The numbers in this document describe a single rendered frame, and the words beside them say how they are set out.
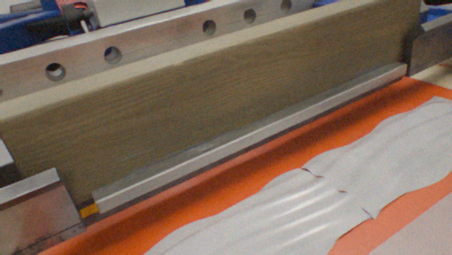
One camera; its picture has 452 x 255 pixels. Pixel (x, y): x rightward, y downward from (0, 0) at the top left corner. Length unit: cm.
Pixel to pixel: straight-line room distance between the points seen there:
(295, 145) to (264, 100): 6
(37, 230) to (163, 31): 30
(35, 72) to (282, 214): 32
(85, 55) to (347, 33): 29
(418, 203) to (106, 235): 21
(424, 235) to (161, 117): 18
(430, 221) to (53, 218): 23
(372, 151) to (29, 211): 24
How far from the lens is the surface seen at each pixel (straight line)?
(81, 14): 50
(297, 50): 27
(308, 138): 31
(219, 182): 27
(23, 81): 44
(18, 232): 23
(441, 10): 51
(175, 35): 46
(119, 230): 26
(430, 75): 45
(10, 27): 92
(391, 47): 36
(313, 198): 24
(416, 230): 24
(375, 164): 27
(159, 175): 23
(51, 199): 22
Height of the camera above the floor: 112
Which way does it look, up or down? 30 degrees down
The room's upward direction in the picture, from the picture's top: 9 degrees counter-clockwise
